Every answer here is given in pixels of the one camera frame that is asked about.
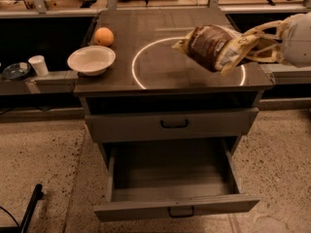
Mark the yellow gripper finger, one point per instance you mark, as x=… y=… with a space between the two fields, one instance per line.
x=279 y=25
x=266 y=51

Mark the brown chip bag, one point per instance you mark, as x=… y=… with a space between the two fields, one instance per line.
x=216 y=48

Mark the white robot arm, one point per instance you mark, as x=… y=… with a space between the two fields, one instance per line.
x=286 y=42

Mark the grey drawer cabinet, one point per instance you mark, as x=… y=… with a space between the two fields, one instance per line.
x=148 y=76

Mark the open middle grey drawer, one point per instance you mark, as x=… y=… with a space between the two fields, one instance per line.
x=146 y=178

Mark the closed upper grey drawer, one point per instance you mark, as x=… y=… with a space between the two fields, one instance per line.
x=114 y=128

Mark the orange fruit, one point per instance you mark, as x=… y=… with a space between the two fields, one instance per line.
x=104 y=37

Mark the white ceramic bowl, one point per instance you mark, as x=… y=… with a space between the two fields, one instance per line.
x=91 y=60

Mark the low grey side shelf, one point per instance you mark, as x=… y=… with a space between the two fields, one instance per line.
x=53 y=82

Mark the white paper cup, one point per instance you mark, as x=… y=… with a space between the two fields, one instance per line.
x=39 y=65

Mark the black stand leg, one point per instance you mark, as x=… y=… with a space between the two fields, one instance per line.
x=22 y=227

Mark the black upper drawer handle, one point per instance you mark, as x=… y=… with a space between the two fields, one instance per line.
x=174 y=124

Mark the black drawer handle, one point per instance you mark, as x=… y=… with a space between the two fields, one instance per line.
x=174 y=124
x=180 y=212

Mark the black middle drawer handle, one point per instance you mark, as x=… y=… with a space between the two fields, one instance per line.
x=180 y=212

